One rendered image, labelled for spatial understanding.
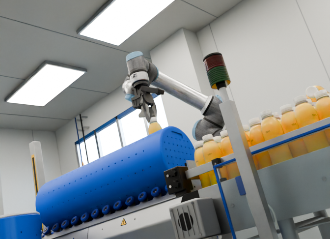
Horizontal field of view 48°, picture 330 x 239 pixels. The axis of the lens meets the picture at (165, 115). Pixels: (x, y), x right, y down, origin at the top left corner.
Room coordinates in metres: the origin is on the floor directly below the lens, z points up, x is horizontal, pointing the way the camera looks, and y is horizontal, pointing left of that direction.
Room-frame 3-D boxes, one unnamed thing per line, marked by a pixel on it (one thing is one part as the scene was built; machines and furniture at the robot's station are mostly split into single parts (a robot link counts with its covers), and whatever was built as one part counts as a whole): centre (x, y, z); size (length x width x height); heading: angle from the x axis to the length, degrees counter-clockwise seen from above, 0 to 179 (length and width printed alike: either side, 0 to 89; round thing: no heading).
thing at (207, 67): (1.07, -0.19, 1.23); 0.06 x 0.06 x 0.04
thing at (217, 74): (1.07, -0.19, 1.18); 0.06 x 0.06 x 0.05
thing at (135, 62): (1.68, 0.08, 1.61); 0.10 x 0.09 x 0.12; 157
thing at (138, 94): (1.68, 0.09, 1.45); 0.09 x 0.08 x 0.12; 57
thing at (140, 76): (1.67, 0.08, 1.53); 0.10 x 0.09 x 0.05; 147
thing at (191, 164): (1.58, -0.06, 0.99); 0.10 x 0.02 x 0.12; 147
